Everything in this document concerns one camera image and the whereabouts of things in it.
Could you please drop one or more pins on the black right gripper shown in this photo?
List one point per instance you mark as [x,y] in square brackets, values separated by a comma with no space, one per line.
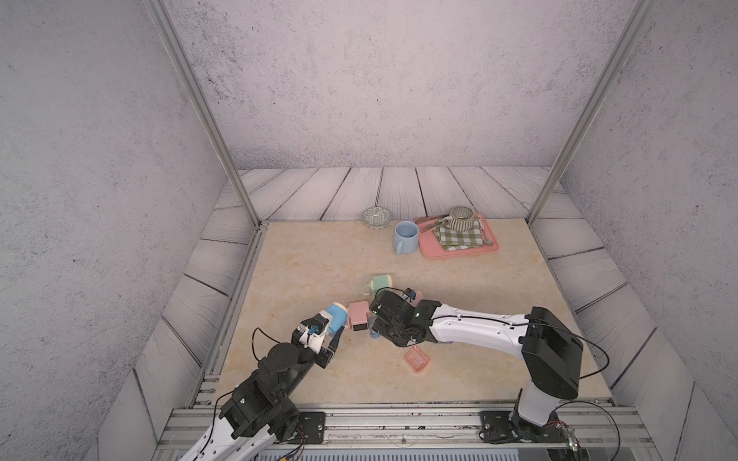
[378,325]

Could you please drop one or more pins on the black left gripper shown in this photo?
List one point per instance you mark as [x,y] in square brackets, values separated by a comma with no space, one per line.
[326,357]

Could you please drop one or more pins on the blue transparent tray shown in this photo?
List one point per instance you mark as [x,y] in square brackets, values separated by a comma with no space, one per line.
[371,326]

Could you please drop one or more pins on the blue pencil sharpener round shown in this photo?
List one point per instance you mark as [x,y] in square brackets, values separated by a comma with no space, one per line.
[337,315]

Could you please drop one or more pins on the green yellow pencil sharpener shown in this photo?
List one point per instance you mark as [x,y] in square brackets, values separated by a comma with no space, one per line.
[377,283]

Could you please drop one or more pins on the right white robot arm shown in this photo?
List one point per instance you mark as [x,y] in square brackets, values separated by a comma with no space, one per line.
[551,352]

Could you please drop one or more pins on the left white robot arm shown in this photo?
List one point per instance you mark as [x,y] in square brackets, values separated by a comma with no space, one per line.
[259,412]

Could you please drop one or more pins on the red transparent tray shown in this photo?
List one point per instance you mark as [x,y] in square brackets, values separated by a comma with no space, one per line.
[417,359]

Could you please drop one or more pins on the pink serving tray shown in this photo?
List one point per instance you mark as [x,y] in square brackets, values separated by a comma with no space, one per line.
[431,249]

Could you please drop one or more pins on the light blue mug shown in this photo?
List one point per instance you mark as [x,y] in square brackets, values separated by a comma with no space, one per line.
[406,238]

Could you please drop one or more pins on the green checkered cloth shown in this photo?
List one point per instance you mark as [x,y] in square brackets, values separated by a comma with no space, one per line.
[456,241]

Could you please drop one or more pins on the patterned ceramic bowl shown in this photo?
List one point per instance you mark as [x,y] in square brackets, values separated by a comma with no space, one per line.
[376,218]

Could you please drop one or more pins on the metal spoon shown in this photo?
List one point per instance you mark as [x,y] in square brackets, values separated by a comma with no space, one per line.
[486,240]

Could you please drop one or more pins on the striped ceramic cup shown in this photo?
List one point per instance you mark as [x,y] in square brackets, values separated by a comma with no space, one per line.
[459,219]

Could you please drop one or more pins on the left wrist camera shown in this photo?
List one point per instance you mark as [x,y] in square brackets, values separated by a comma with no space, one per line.
[316,324]

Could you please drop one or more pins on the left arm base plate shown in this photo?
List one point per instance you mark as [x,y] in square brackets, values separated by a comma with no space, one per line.
[310,429]

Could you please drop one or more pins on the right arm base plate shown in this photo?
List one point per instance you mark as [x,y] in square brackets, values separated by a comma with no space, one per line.
[507,427]

